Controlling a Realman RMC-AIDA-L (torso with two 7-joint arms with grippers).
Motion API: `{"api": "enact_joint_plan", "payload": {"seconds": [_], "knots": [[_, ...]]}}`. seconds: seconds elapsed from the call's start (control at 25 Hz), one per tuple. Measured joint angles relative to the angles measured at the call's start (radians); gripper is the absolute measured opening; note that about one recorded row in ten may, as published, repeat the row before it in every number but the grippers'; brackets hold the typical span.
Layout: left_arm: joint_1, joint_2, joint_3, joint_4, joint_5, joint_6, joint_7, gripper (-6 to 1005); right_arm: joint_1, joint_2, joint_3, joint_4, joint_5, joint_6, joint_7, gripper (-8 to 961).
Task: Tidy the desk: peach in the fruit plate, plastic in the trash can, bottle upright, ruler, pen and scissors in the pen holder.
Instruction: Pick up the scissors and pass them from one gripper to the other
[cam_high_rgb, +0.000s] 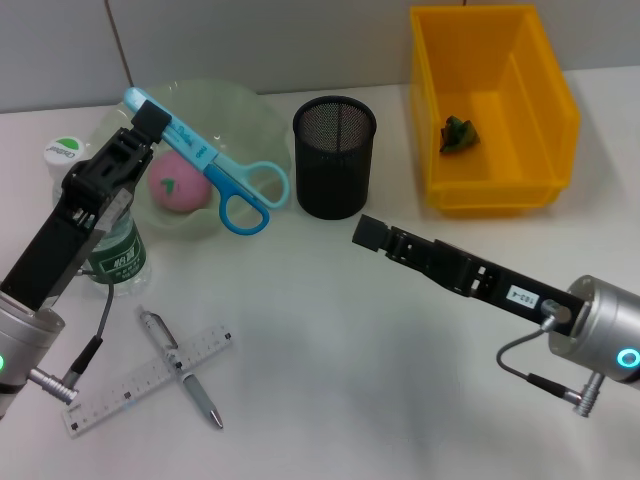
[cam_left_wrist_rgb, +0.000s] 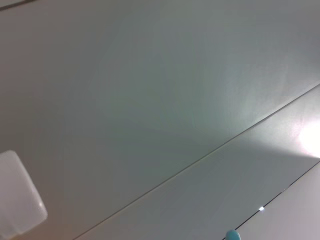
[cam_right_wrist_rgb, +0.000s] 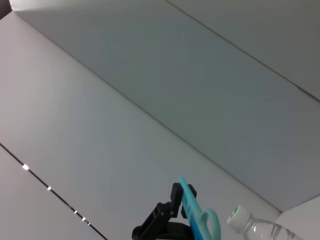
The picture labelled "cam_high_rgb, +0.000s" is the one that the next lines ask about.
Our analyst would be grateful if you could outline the black mesh pen holder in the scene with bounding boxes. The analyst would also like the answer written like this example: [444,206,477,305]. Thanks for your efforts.
[292,95,377,221]

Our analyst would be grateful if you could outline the left gripper black plug cable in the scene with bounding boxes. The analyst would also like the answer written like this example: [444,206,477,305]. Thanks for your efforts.
[27,267,117,406]

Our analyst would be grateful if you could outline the blue scissors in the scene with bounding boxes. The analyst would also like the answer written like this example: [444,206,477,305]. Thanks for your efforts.
[122,87,291,235]

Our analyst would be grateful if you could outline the clear water bottle green label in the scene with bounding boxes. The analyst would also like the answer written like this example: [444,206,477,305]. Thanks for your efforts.
[42,135,153,297]

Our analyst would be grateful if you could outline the pale green glass fruit plate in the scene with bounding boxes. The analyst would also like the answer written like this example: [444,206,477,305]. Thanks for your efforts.
[89,78,294,240]

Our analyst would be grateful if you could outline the yellow plastic bin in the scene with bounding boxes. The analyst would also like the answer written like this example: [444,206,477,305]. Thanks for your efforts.
[409,4,582,219]

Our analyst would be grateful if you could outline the green plastic wrapper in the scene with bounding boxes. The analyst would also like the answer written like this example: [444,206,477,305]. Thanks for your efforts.
[438,114,483,154]

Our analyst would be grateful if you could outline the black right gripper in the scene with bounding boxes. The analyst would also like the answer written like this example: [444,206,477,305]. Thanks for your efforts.
[351,214,587,337]

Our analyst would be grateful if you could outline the silver ballpoint pen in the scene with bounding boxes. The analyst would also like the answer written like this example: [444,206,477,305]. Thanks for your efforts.
[137,305,225,431]

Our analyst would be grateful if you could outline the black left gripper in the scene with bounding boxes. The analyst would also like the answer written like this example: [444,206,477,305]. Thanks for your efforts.
[0,99,171,312]

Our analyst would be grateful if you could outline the right gripper black plug cable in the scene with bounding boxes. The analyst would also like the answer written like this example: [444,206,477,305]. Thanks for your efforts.
[495,299,604,417]

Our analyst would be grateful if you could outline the gripper black plug cable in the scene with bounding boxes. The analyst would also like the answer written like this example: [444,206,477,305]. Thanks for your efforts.
[495,299,604,417]
[27,267,117,406]

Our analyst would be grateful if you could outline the pink peach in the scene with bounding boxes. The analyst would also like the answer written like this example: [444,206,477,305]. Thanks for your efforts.
[147,152,214,216]

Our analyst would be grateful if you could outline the clear plastic ruler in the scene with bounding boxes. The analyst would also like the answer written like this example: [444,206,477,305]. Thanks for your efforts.
[62,324,236,440]

